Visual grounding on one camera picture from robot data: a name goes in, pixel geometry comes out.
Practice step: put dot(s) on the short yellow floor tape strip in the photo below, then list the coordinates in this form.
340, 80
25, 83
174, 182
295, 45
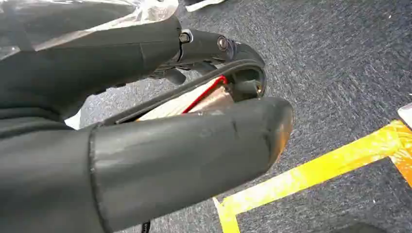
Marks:
229, 222

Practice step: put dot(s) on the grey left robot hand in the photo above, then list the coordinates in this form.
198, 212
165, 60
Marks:
167, 160

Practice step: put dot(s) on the long yellow floor tape strip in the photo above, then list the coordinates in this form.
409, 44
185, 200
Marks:
309, 172

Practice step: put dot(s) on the white paper scrap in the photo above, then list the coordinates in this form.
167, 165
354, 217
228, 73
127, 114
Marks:
201, 4

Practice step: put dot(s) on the orange floor tape strip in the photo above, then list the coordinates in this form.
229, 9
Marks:
405, 164

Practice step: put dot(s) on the white flat object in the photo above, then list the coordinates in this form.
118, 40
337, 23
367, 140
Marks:
406, 115

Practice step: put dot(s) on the clear plastic wrap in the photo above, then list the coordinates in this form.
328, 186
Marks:
151, 11

